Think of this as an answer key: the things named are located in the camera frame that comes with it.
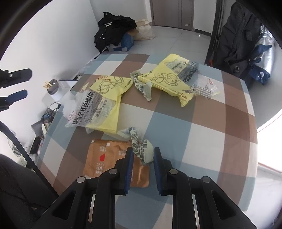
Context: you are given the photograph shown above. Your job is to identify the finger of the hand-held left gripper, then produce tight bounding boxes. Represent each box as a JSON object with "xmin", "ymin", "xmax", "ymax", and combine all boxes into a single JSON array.
[
  {"xmin": 0, "ymin": 69, "xmax": 33, "ymax": 88},
  {"xmin": 0, "ymin": 89, "xmax": 28, "ymax": 113}
]

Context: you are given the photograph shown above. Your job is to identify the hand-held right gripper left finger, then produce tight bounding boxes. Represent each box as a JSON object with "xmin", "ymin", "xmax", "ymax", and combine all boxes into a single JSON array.
[{"xmin": 33, "ymin": 147, "xmax": 135, "ymax": 229}]

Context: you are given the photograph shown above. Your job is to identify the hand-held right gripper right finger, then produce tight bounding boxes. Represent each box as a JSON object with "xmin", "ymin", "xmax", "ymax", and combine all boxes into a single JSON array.
[{"xmin": 154, "ymin": 147, "xmax": 254, "ymax": 229}]

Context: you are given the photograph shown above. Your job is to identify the printed wrapper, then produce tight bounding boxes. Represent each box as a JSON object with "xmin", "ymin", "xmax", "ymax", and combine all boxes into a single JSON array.
[
  {"xmin": 130, "ymin": 70, "xmax": 152, "ymax": 102},
  {"xmin": 118, "ymin": 126, "xmax": 155, "ymax": 165}
]

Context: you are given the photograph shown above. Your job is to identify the orange foil packet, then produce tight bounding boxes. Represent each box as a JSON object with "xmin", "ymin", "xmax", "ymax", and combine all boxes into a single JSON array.
[{"xmin": 85, "ymin": 139, "xmax": 150, "ymax": 188}]

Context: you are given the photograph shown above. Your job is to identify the yellow clear bread bag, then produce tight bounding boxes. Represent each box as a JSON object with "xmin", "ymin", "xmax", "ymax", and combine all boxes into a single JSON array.
[
  {"xmin": 138, "ymin": 53, "xmax": 221, "ymax": 107},
  {"xmin": 63, "ymin": 75, "xmax": 134, "ymax": 134}
]

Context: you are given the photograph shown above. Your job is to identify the grey white utensil holder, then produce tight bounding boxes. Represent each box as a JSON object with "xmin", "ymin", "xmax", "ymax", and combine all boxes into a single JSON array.
[{"xmin": 45, "ymin": 79, "xmax": 60, "ymax": 102}]

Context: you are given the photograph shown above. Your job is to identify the grey speckled box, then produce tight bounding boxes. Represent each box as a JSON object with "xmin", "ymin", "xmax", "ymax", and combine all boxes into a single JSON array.
[{"xmin": 30, "ymin": 119, "xmax": 51, "ymax": 154}]

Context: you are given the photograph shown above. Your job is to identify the checked tablecloth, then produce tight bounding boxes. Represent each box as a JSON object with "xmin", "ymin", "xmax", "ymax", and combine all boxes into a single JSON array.
[{"xmin": 36, "ymin": 53, "xmax": 258, "ymax": 229}]

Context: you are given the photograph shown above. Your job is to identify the person's dark clothing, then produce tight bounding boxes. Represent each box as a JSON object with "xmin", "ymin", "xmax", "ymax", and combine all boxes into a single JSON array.
[{"xmin": 0, "ymin": 154, "xmax": 60, "ymax": 229}]

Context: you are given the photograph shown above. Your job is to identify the black clothing pile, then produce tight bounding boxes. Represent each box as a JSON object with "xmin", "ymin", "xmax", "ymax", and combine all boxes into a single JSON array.
[{"xmin": 94, "ymin": 12, "xmax": 137, "ymax": 53}]

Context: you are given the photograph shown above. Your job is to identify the blue storage box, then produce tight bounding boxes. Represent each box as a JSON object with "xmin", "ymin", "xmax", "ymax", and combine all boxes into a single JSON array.
[{"xmin": 109, "ymin": 33, "xmax": 135, "ymax": 51}]

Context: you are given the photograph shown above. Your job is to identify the beige tote bag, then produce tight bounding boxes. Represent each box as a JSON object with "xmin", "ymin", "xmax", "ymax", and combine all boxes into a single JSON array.
[{"xmin": 132, "ymin": 19, "xmax": 156, "ymax": 40}]

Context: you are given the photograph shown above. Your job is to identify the black backpack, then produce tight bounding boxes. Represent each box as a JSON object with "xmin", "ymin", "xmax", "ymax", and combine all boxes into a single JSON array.
[{"xmin": 205, "ymin": 2, "xmax": 262, "ymax": 77}]

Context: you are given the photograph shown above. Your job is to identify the silver jacket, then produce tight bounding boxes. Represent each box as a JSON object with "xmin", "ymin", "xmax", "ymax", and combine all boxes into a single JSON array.
[{"xmin": 241, "ymin": 23, "xmax": 276, "ymax": 85}]

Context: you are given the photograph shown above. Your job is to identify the grey door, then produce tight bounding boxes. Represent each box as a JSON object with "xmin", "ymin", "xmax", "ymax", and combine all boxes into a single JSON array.
[{"xmin": 150, "ymin": 0, "xmax": 194, "ymax": 30}]

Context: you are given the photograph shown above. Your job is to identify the black framed sliding door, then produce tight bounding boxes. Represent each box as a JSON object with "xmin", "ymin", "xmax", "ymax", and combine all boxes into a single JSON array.
[{"xmin": 210, "ymin": 0, "xmax": 224, "ymax": 64}]

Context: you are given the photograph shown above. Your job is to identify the black cables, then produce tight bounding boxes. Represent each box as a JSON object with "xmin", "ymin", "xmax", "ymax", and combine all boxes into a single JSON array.
[{"xmin": 45, "ymin": 102, "xmax": 61, "ymax": 124}]

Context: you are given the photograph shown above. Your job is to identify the thick black cable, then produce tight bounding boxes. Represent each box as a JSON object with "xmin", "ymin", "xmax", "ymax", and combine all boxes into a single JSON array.
[{"xmin": 0, "ymin": 120, "xmax": 60, "ymax": 199}]

